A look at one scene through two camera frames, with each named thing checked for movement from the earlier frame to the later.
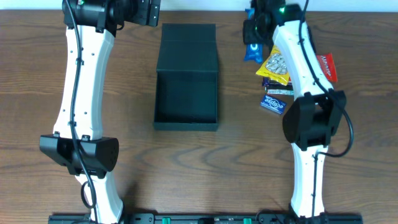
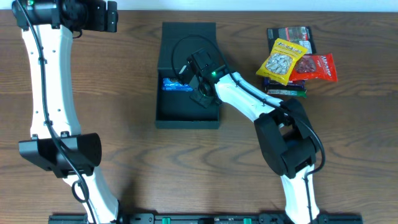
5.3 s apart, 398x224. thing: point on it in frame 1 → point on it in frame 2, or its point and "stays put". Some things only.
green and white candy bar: [279, 91] stays put
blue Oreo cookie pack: [254, 51] → [173, 84]
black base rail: [209, 219] stays put
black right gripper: [249, 32] → [185, 74]
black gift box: [186, 88] stays put
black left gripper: [154, 12] → [112, 16]
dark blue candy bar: [270, 84] stays put
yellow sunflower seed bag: [275, 66] stays put
